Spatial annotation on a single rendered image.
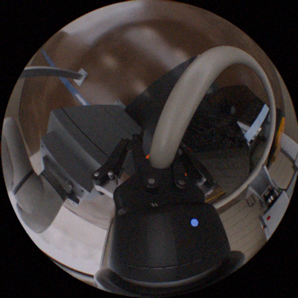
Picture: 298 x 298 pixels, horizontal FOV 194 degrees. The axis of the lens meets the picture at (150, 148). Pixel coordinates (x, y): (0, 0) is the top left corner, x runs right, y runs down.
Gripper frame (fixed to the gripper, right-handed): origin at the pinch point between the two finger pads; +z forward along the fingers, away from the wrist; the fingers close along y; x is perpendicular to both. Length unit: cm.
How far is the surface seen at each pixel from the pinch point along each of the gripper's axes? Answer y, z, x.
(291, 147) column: 148, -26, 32
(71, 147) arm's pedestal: -28.2, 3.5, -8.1
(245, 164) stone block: 52, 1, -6
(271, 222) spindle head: 72, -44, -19
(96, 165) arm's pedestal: -17.6, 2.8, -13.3
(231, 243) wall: 420, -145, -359
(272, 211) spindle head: 74, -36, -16
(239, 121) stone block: 37.8, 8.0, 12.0
